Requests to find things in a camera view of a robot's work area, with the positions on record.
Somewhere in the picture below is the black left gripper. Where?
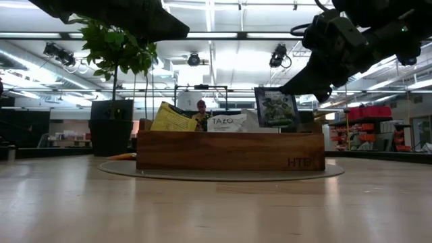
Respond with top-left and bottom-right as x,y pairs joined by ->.
28,0 -> 190,43

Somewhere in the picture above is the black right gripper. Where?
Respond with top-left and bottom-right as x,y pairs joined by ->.
278,9 -> 399,102

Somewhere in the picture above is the black tea packet green print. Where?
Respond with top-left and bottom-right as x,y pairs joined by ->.
253,86 -> 301,129

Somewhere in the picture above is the green yellow tea packet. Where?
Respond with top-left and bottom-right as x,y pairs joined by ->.
150,101 -> 198,132

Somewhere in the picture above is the wooden tea organizer box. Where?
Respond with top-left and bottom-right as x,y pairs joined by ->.
136,117 -> 326,171

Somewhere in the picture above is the green leafy plant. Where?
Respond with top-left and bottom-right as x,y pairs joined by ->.
69,15 -> 159,119

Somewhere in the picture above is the small red storage bin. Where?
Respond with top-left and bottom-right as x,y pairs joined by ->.
347,106 -> 364,121

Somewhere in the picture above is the large red storage bin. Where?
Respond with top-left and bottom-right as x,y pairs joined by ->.
362,105 -> 393,119

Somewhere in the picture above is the rolling parts bin rack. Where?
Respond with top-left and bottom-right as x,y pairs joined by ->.
329,116 -> 413,153

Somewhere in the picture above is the black overhead rig bar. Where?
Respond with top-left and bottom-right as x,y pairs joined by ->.
0,31 -> 432,41

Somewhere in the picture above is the person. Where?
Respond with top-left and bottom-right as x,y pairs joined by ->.
191,99 -> 214,132

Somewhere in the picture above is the black plant pot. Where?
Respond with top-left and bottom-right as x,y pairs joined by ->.
88,99 -> 134,157

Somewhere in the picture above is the round grey mat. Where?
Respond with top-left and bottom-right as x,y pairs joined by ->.
97,160 -> 345,182

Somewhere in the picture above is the black overhead camera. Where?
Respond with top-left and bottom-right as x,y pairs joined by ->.
269,43 -> 293,69

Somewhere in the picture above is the black ceiling camera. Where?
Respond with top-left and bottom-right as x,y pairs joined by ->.
398,55 -> 419,67

